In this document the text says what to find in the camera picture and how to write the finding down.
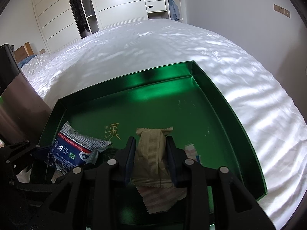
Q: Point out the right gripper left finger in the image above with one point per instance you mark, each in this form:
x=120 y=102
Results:
x=129 y=157

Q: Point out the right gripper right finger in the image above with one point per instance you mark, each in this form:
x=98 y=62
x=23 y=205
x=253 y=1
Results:
x=173 y=157

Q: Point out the beige snack packet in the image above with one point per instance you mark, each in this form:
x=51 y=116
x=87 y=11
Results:
x=150 y=168

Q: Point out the blue white snack bag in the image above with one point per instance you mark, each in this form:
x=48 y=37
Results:
x=72 y=149

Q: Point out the pink striped snack packet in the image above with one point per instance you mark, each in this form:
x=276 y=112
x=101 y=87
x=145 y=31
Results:
x=157 y=190

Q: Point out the green tray box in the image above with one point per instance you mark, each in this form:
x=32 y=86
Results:
x=220 y=169

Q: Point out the white bed sheet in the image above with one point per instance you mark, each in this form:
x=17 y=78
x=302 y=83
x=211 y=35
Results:
x=268 y=115

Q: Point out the blue cloth on bed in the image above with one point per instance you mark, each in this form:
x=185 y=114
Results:
x=23 y=62

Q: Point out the blue hanging garment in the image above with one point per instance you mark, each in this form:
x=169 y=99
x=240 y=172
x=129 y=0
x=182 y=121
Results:
x=174 y=11

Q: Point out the white drawer unit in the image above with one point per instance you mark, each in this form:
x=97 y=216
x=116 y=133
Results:
x=155 y=6

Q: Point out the white wardrobe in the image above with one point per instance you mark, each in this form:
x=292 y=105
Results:
x=58 y=25

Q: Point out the brass wall switch panel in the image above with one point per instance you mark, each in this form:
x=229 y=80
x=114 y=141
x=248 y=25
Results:
x=282 y=10

